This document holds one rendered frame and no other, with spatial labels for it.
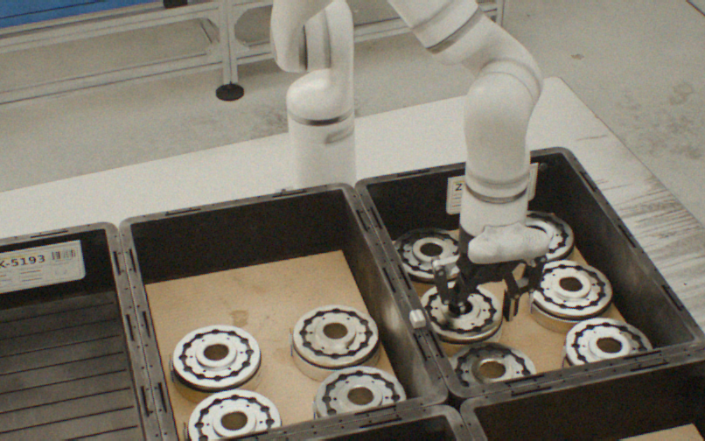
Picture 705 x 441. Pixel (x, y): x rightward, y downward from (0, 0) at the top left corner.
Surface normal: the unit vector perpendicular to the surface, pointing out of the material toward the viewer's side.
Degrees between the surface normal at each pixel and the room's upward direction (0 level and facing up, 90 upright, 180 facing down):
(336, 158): 89
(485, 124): 102
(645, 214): 0
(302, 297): 0
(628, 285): 90
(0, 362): 0
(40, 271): 90
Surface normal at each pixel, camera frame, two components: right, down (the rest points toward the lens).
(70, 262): 0.26, 0.60
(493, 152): -0.29, 0.74
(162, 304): 0.00, -0.78
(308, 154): -0.40, 0.58
